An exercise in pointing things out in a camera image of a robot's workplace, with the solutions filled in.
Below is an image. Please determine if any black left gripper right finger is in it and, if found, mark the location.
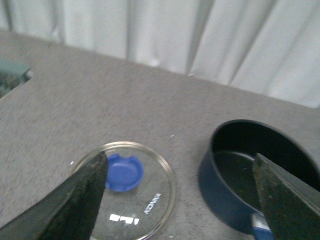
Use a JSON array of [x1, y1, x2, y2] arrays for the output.
[[252, 153, 320, 240]]

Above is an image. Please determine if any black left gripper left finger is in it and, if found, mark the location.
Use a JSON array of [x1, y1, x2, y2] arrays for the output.
[[0, 151, 108, 240]]

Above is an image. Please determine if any glass lid blue knob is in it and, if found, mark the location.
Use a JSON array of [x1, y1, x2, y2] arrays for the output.
[[71, 141, 176, 240]]

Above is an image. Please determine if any dark blue saucepan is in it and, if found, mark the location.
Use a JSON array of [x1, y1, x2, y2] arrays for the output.
[[198, 119, 320, 236]]

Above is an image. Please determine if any green dish drying rack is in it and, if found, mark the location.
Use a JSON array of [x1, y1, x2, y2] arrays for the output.
[[0, 58, 31, 98]]

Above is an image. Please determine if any white curtain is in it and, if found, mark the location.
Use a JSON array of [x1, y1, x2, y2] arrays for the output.
[[0, 0, 320, 108]]

